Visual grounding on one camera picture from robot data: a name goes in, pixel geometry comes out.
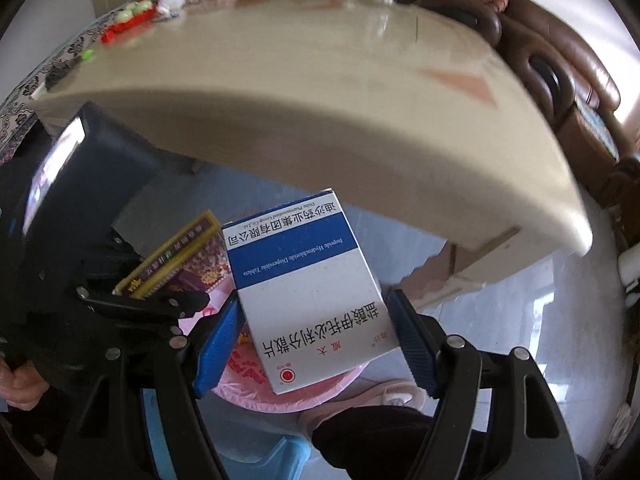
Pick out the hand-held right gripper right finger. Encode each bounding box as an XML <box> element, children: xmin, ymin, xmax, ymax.
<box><xmin>387</xmin><ymin>288</ymin><xmax>584</xmax><ymax>480</ymax></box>

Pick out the small black item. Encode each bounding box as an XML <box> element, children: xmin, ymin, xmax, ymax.
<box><xmin>30</xmin><ymin>57</ymin><xmax>82</xmax><ymax>99</ymax></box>

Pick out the brown leather armchair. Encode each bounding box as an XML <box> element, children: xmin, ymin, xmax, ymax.
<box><xmin>560</xmin><ymin>95</ymin><xmax>640</xmax><ymax>213</ymax></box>

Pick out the red net of green fruit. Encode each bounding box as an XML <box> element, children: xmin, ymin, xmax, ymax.
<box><xmin>100</xmin><ymin>0</ymin><xmax>157</xmax><ymax>45</ymax></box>

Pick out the white object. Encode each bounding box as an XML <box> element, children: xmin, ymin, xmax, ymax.
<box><xmin>617</xmin><ymin>247</ymin><xmax>640</xmax><ymax>307</ymax></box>

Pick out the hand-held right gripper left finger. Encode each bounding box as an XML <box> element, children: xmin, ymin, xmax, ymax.
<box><xmin>54</xmin><ymin>292</ymin><xmax>247</xmax><ymax>480</ymax></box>

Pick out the pink trash bin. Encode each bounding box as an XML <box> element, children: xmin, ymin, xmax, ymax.
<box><xmin>177</xmin><ymin>275</ymin><xmax>369</xmax><ymax>414</ymax></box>

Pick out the person's black trouser leg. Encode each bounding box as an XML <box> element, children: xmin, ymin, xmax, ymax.
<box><xmin>310</xmin><ymin>405</ymin><xmax>487</xmax><ymax>480</ymax></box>

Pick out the red gold card box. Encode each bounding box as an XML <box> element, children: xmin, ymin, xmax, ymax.
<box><xmin>112</xmin><ymin>210</ymin><xmax>238</xmax><ymax>301</ymax></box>

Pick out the white pink shoe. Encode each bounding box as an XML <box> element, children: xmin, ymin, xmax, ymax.
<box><xmin>300</xmin><ymin>379</ymin><xmax>427</xmax><ymax>436</ymax></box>

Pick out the black white patterned cloth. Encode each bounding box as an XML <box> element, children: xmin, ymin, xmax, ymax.
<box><xmin>0</xmin><ymin>27</ymin><xmax>108</xmax><ymax>161</ymax></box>

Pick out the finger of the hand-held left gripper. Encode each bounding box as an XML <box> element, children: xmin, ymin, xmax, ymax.
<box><xmin>75</xmin><ymin>284</ymin><xmax>212</xmax><ymax>337</ymax></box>
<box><xmin>85</xmin><ymin>231</ymin><xmax>147</xmax><ymax>284</ymax></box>

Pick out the white blue medicine box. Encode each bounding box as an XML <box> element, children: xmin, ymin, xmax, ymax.
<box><xmin>221</xmin><ymin>188</ymin><xmax>401</xmax><ymax>396</ymax></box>

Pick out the brown wooden sofa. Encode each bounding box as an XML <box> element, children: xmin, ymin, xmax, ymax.
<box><xmin>400</xmin><ymin>0</ymin><xmax>623</xmax><ymax>131</ymax></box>

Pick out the light blue plastic stool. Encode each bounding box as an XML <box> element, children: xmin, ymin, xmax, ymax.
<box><xmin>142</xmin><ymin>387</ymin><xmax>312</xmax><ymax>480</ymax></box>

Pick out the person's left hand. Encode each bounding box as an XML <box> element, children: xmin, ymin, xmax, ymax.
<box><xmin>0</xmin><ymin>361</ymin><xmax>49</xmax><ymax>414</ymax></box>

